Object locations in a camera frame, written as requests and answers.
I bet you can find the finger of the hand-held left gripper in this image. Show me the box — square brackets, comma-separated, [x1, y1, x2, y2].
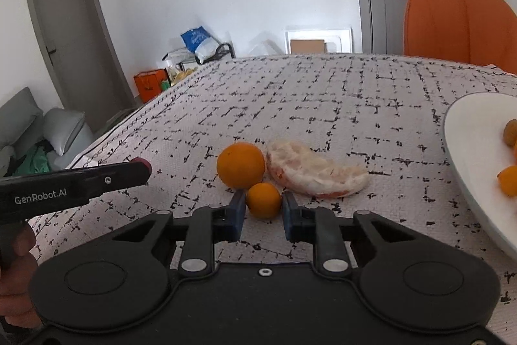
[87, 161, 151, 194]

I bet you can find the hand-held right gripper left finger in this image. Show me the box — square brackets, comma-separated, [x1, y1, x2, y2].
[108, 189, 248, 277]

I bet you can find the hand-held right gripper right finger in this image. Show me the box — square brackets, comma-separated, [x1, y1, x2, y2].
[281, 191, 421, 277]

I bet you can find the small orange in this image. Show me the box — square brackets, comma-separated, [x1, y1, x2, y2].
[498, 166, 517, 195]
[246, 183, 282, 220]

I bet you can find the large orange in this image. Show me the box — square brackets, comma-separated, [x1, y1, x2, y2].
[216, 142, 266, 190]

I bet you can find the peeled pomelo chunk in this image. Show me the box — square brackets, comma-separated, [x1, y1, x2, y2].
[266, 141, 369, 199]

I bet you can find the white bowl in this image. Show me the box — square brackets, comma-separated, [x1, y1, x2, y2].
[442, 92, 517, 261]

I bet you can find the tan round fruit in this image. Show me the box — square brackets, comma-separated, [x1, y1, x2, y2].
[503, 119, 517, 147]

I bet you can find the person's left hand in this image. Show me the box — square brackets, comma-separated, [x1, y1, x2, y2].
[0, 226, 43, 329]

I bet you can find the green cloth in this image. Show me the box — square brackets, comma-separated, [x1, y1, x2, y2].
[16, 147, 51, 176]

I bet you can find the grey cushion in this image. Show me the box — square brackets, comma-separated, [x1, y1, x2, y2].
[42, 107, 93, 157]

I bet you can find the grey sofa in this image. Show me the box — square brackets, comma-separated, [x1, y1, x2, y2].
[0, 87, 43, 176]

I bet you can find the orange box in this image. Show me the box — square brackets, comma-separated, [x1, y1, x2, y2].
[134, 69, 169, 103]

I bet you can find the white black patterned tablecloth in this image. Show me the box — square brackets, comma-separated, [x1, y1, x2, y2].
[28, 54, 517, 345]

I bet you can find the blue white plastic bag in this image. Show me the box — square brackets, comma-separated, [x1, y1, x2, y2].
[180, 26, 217, 65]

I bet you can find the grey brown door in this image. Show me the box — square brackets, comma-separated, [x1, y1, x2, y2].
[22, 0, 136, 127]

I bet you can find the black shoe rack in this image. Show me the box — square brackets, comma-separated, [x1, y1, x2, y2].
[198, 43, 236, 65]

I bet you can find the brown cardboard sheet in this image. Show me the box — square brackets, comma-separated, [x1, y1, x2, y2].
[290, 39, 326, 55]

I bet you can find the white foam packaging board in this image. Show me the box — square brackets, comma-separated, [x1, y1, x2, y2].
[285, 27, 353, 55]

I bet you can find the orange chair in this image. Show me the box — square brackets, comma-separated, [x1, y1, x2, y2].
[404, 0, 517, 75]

